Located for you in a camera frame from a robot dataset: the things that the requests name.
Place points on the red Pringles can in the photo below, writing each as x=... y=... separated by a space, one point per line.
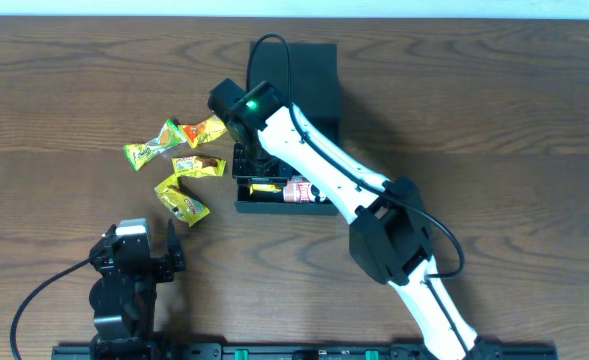
x=300 y=190

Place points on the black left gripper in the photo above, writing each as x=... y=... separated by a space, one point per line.
x=141 y=265

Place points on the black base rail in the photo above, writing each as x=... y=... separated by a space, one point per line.
x=214 y=351

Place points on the yellow biscuit packet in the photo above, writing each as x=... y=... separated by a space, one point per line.
x=265 y=188

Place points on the orange yellow peanut snack packet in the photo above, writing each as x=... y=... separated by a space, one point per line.
x=204 y=132

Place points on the green pandan cake packet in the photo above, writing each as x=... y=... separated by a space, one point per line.
x=138 y=154

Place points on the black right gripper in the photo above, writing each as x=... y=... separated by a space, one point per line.
x=256 y=167

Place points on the yellow Apollo wafer packet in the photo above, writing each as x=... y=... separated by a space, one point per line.
x=182 y=206

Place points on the black gift box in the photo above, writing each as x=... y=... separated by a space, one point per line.
x=317 y=91

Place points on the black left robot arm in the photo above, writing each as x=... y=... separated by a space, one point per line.
x=124 y=298

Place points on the yellow Apollo chocolate cake packet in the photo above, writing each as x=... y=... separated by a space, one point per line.
x=198 y=166

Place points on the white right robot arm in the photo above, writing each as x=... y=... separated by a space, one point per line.
x=389 y=235

